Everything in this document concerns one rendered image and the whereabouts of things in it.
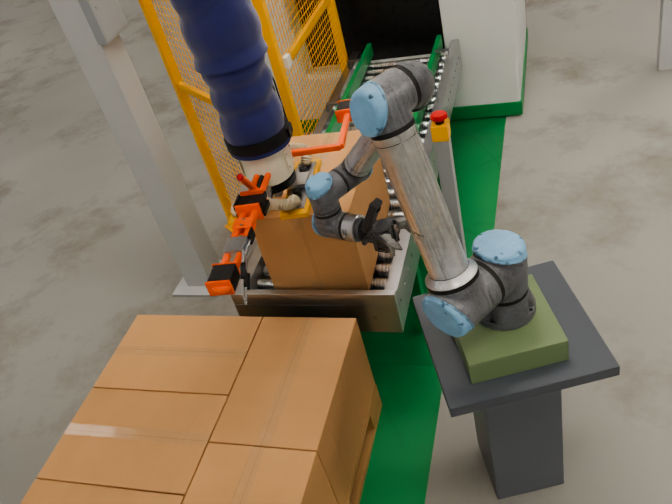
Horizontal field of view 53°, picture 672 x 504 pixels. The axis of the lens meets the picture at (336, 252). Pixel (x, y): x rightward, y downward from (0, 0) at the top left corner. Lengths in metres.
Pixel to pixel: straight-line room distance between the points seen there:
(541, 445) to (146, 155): 2.23
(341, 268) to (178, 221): 1.27
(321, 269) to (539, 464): 1.07
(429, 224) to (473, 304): 0.26
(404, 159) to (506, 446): 1.18
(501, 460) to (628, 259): 1.44
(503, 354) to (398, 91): 0.83
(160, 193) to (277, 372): 1.40
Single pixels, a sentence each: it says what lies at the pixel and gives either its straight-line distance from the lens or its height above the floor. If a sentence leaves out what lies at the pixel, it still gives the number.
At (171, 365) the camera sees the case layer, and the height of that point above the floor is 0.54.
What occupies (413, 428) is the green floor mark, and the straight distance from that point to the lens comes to 2.93.
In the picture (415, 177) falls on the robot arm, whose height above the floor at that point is 1.44.
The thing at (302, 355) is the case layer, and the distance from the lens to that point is 2.56.
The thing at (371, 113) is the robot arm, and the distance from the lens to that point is 1.60.
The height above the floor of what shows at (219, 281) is 1.23.
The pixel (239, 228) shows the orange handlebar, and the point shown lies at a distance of 2.09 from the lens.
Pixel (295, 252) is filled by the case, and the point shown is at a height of 0.77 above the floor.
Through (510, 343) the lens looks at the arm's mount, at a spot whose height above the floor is 0.84.
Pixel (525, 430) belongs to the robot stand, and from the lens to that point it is 2.42.
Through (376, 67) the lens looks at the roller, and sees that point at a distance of 4.54.
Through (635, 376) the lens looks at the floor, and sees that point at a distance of 3.07.
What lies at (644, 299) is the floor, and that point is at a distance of 3.38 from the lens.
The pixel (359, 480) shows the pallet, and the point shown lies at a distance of 2.81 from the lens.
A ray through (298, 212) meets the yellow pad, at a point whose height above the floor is 1.09.
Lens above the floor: 2.35
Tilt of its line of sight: 38 degrees down
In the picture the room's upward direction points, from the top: 16 degrees counter-clockwise
